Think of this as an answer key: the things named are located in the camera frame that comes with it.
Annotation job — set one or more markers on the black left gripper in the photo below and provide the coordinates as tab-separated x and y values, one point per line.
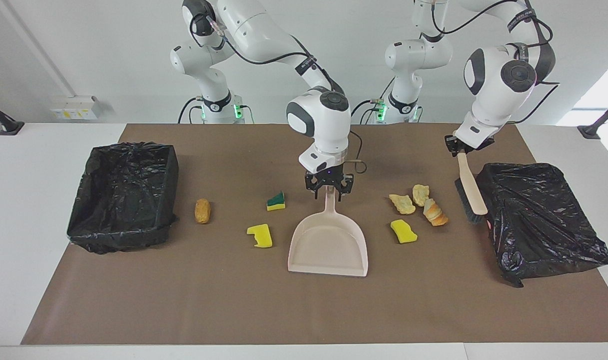
452	142

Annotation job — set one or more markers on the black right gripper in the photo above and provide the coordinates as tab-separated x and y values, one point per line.
328	179

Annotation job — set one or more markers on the beige hand brush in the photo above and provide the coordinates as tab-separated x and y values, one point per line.
473	192

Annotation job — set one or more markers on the beige plastic dustpan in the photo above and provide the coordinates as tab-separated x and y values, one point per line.
328	245

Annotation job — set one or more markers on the green and yellow sponge piece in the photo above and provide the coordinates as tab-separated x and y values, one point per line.
276	202

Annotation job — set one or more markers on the pale small bread piece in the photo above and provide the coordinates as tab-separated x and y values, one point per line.
420	195

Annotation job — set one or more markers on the striped croissant piece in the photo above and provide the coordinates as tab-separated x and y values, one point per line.
435	212

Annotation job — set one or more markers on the notched yellow sponge piece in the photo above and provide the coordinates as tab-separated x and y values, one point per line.
261	237

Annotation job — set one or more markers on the yellow sponge block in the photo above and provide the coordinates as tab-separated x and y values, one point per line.
403	232

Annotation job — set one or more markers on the brown fried croquette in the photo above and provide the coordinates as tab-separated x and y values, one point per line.
202	211

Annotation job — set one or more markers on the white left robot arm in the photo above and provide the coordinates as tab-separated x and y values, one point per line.
498	80

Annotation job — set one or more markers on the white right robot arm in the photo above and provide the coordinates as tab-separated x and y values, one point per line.
318	120

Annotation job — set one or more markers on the bin covered by black bag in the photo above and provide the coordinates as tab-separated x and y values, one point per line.
533	220

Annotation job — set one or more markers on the open bin with black bag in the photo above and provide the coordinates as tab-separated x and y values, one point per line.
124	200

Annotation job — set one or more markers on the black clamp stand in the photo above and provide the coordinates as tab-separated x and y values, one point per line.
591	131
9	127

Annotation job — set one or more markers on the brown paper table mat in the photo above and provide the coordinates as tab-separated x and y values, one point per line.
234	300

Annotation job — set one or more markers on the white wall socket box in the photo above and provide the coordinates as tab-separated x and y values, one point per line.
76	107

